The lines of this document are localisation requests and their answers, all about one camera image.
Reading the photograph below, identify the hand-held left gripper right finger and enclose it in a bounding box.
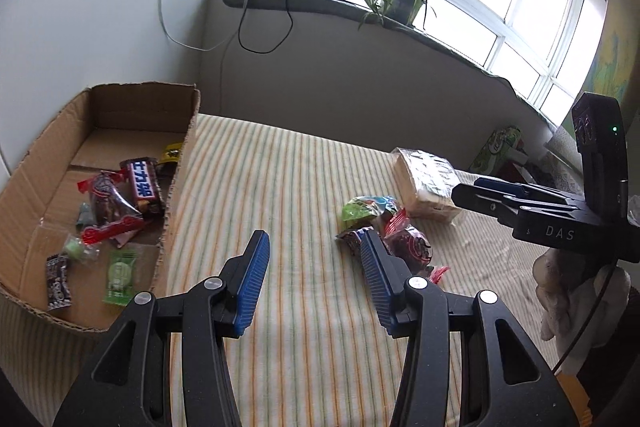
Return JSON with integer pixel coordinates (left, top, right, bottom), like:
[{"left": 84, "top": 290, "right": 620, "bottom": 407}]
[{"left": 359, "top": 229, "right": 576, "bottom": 427}]

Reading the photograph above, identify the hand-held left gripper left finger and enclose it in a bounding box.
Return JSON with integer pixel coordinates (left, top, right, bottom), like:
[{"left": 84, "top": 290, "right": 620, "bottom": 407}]
[{"left": 52, "top": 229, "right": 271, "bottom": 427}]

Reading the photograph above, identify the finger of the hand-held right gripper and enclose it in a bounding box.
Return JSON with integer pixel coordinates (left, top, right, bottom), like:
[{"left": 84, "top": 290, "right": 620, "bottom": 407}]
[
  {"left": 451, "top": 184, "right": 526, "bottom": 221},
  {"left": 472, "top": 176, "right": 583, "bottom": 206}
]

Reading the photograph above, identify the dark chocolate bar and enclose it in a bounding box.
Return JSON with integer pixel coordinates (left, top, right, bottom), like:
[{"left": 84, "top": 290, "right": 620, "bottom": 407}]
[
  {"left": 335, "top": 227, "right": 373, "bottom": 258},
  {"left": 120, "top": 157, "right": 166, "bottom": 215}
]

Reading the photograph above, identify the clear bag of sliced bread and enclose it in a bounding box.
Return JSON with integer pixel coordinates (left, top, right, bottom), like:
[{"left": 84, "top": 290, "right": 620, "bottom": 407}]
[{"left": 390, "top": 148, "right": 462, "bottom": 223}]

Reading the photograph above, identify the yellow candy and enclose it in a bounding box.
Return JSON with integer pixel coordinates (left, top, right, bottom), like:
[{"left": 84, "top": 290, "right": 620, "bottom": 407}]
[{"left": 160, "top": 143, "right": 185, "bottom": 165}]

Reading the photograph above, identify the silver red snack packet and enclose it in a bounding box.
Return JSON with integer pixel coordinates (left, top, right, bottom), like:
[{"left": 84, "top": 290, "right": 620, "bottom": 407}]
[{"left": 76, "top": 171, "right": 146, "bottom": 245}]

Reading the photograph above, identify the small black snack packet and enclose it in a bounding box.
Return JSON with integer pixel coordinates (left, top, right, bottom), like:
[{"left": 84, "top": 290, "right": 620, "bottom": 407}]
[{"left": 45, "top": 254, "right": 73, "bottom": 312}]

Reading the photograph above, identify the brown cardboard box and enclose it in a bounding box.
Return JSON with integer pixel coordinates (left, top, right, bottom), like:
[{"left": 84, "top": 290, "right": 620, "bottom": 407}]
[{"left": 0, "top": 82, "right": 202, "bottom": 334}]

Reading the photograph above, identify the person's right hand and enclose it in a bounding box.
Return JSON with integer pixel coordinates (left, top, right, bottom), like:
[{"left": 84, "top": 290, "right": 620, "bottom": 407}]
[{"left": 534, "top": 252, "right": 631, "bottom": 343}]

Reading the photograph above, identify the dark red box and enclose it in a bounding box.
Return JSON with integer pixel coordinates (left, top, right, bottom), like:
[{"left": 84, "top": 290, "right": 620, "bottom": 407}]
[{"left": 500, "top": 149, "right": 551, "bottom": 188}]

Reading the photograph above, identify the green paper bag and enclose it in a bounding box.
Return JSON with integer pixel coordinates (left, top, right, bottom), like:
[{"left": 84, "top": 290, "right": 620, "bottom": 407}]
[{"left": 470, "top": 125, "right": 528, "bottom": 175}]

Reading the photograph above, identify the white lace cloth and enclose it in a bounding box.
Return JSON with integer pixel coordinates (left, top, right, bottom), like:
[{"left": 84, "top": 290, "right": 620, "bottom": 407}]
[{"left": 540, "top": 127, "right": 586, "bottom": 192}]

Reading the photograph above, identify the red clear snack packet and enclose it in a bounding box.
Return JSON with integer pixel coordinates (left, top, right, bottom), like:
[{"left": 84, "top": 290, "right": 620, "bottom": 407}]
[{"left": 381, "top": 209, "right": 451, "bottom": 285}]

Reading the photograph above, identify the green red snack packet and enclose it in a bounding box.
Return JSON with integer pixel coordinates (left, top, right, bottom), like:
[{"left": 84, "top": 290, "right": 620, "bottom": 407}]
[{"left": 341, "top": 194, "right": 401, "bottom": 230}]

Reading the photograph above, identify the striped tablecloth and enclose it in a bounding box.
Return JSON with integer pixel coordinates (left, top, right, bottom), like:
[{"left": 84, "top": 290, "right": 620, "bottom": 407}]
[{"left": 0, "top": 114, "right": 566, "bottom": 427}]

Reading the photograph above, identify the white cabinet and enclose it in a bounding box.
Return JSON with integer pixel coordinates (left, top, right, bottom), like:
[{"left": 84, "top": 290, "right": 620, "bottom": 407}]
[{"left": 0, "top": 0, "right": 236, "bottom": 188}]

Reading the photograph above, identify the wall map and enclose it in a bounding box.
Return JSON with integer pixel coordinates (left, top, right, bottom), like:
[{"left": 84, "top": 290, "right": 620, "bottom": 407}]
[{"left": 585, "top": 22, "right": 626, "bottom": 108}]

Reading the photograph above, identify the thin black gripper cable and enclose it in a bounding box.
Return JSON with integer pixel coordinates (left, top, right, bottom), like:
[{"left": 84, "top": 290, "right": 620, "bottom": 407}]
[{"left": 552, "top": 257, "right": 618, "bottom": 373}]

